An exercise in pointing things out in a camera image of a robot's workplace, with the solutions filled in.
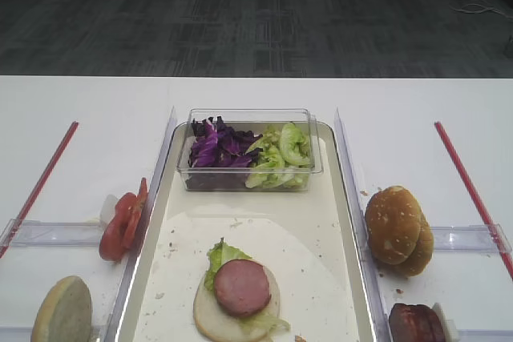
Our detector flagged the purple cabbage leaves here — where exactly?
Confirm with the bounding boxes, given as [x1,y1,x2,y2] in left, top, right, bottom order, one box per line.
[186,117,261,191]

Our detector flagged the red tomato slice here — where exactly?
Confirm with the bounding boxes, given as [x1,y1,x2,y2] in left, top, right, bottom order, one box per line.
[122,178,148,249]
[99,192,136,262]

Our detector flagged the bottom bun slice on tray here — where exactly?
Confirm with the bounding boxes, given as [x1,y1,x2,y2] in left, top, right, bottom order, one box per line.
[193,267,291,342]

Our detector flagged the right upper clear holder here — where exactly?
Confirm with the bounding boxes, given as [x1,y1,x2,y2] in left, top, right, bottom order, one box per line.
[430,224,512,254]

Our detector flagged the left red straw strip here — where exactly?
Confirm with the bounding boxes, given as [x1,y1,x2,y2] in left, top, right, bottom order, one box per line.
[0,121,79,257]

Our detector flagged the left upper clear holder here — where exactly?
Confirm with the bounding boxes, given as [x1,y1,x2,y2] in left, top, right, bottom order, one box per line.
[1,219,103,247]

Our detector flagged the cream metal tray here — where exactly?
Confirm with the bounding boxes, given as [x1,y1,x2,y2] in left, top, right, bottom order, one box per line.
[115,123,373,341]

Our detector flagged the green lettuce leaf on bun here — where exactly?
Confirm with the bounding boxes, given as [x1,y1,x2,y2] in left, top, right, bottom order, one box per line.
[204,238,252,292]

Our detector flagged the sesame bun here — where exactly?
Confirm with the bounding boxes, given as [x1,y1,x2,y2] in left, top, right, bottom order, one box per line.
[397,215,434,276]
[365,186,422,265]

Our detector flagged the white patty support block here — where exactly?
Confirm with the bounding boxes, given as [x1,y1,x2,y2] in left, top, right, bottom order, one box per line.
[432,303,460,342]

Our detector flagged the dark red meat patties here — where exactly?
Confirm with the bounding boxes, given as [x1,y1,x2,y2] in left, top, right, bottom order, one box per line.
[389,303,446,342]

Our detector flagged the green lettuce pile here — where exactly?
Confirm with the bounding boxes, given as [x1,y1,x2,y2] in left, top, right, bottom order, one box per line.
[245,122,313,190]

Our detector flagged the right red straw strip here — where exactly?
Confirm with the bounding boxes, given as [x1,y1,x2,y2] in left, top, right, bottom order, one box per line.
[434,121,512,276]

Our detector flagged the pink ham slice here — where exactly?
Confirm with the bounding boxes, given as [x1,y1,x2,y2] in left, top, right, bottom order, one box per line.
[213,260,272,318]

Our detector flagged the rear sesame bun top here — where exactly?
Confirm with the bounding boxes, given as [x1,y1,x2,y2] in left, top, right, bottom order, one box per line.
[397,215,434,276]

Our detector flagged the upright bun half left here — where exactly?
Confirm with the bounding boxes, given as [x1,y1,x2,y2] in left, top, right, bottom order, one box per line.
[30,276,92,342]

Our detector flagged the clear holder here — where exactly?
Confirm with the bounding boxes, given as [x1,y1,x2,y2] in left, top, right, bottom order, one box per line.
[1,219,103,247]
[450,321,513,342]
[430,224,512,254]

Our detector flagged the outer red tomato slice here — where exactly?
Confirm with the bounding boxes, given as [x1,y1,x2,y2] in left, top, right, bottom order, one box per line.
[99,192,136,262]

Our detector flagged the right lower clear holder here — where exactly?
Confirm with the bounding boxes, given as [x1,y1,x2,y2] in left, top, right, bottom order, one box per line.
[450,321,513,342]

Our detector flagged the inner red tomato slice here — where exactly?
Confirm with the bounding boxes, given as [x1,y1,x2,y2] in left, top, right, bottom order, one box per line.
[122,178,148,249]

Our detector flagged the front sesame bun top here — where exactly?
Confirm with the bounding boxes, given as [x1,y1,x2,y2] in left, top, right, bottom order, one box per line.
[365,186,422,265]

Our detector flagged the white cable on floor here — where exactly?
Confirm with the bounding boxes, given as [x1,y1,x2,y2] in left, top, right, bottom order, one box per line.
[447,0,513,21]

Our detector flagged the white tomato support block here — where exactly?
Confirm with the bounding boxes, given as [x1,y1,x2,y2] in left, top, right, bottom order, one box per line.
[99,195,119,227]

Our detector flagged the right long clear divider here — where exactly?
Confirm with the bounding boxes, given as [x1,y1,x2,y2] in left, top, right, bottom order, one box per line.
[334,109,392,341]

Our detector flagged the clear plastic salad box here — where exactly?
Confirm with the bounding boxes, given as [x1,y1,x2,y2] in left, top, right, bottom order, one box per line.
[176,109,323,191]

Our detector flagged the red straw strip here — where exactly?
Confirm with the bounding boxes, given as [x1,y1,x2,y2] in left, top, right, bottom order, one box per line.
[434,121,512,276]
[0,121,79,257]

